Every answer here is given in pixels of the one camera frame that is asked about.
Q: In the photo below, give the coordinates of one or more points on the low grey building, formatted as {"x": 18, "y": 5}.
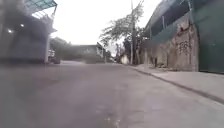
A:
{"x": 83, "y": 51}

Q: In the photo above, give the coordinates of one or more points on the leafy tree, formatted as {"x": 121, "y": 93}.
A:
{"x": 120, "y": 30}

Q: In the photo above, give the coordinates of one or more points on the tall pole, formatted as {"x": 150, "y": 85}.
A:
{"x": 132, "y": 33}

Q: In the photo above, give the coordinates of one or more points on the grey asphalt road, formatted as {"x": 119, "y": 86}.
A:
{"x": 83, "y": 96}

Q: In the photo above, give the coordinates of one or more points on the building with green cladding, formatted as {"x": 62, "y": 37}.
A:
{"x": 166, "y": 16}

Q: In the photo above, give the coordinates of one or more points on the pale concrete pavement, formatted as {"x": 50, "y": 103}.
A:
{"x": 193, "y": 81}

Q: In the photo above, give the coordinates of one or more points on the building with glass canopy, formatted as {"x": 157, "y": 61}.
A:
{"x": 23, "y": 36}

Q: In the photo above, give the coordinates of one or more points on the green sheet fence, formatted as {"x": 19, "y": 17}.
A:
{"x": 211, "y": 36}

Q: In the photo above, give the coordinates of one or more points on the weathered wall with graffiti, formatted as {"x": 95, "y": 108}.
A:
{"x": 180, "y": 50}

